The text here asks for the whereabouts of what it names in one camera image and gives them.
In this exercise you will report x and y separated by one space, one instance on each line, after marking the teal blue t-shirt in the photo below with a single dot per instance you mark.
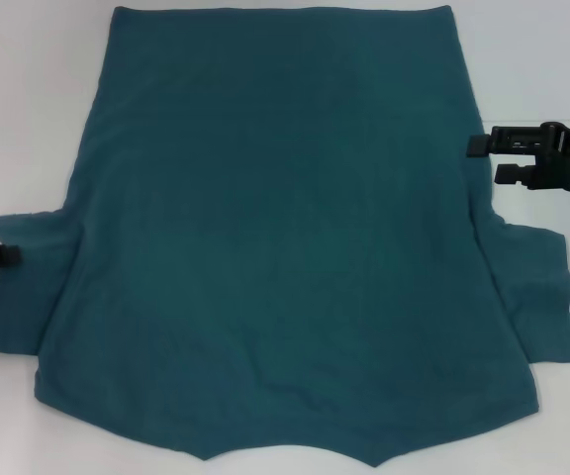
285 222

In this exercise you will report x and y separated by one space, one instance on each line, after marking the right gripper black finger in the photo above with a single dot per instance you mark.
506 174
478 147

